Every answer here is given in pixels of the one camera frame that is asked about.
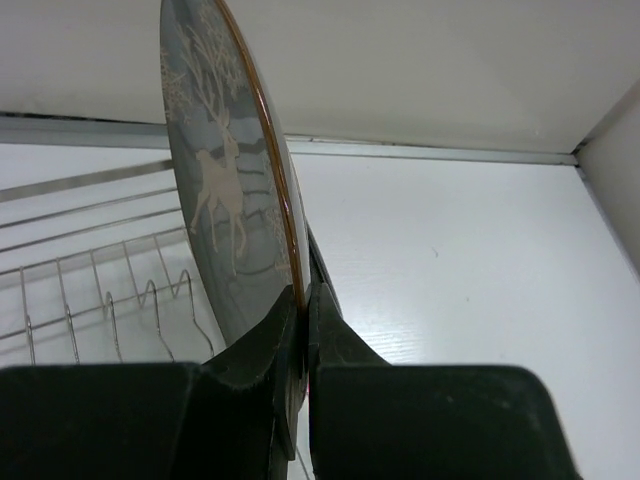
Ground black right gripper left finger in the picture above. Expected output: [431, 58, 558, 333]
[203, 286, 306, 460]

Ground silver wire dish rack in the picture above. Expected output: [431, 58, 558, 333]
[1, 160, 225, 367]

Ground grey round deer plate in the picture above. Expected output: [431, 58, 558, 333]
[158, 0, 346, 401]

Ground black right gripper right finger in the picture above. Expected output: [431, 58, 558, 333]
[307, 282, 390, 479]

